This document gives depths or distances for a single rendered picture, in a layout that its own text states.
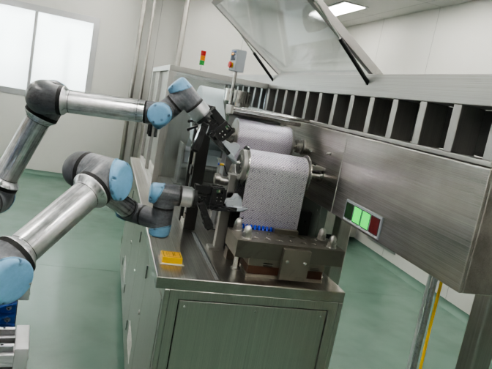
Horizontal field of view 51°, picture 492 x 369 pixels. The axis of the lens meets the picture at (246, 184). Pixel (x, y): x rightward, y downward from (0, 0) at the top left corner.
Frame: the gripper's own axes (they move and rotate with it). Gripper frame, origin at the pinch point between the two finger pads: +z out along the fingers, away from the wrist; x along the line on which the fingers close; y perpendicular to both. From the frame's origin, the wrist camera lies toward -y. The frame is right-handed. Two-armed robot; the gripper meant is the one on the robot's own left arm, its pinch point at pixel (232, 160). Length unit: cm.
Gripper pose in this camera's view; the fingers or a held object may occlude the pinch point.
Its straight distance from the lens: 193.1
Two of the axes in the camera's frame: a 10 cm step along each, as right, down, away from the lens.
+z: 6.1, 7.3, 3.1
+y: 7.5, -6.5, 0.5
